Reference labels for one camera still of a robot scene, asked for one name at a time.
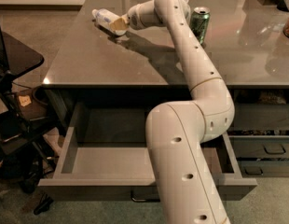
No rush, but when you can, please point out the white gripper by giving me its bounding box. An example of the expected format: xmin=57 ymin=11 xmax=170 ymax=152
xmin=110 ymin=0 xmax=164 ymax=32

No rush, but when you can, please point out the clear blue plastic bottle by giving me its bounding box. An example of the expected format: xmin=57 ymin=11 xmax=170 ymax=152
xmin=92 ymin=8 xmax=128 ymax=36

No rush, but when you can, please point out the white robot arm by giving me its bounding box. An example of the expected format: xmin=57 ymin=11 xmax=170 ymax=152
xmin=113 ymin=0 xmax=235 ymax=224

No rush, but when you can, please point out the open grey top drawer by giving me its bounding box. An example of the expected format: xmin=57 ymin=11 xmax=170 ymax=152
xmin=38 ymin=102 xmax=257 ymax=203

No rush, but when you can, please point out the grey lower side drawer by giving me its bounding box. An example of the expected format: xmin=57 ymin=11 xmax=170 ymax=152
xmin=238 ymin=161 xmax=289 ymax=177

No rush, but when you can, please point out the grey middle side drawer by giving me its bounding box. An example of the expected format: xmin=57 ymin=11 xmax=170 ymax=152
xmin=223 ymin=105 xmax=289 ymax=160

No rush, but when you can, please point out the white ceramic bowl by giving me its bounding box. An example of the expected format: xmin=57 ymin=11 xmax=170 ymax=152
xmin=180 ymin=0 xmax=191 ymax=19

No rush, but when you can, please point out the green soda can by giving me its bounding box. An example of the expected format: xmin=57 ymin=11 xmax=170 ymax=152
xmin=189 ymin=7 xmax=211 ymax=44

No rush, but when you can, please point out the black side table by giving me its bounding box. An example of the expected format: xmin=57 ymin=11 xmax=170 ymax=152
xmin=0 ymin=32 xmax=44 ymax=78

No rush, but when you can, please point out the brown bag with tag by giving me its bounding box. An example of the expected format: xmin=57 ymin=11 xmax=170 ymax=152
xmin=15 ymin=86 xmax=53 ymax=121

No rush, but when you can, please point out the black cart frame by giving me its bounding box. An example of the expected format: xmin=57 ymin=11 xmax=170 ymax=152
xmin=0 ymin=78 xmax=63 ymax=193

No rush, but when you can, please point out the metal drawer handle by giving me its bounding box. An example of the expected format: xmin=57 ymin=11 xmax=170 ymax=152
xmin=131 ymin=189 xmax=160 ymax=203

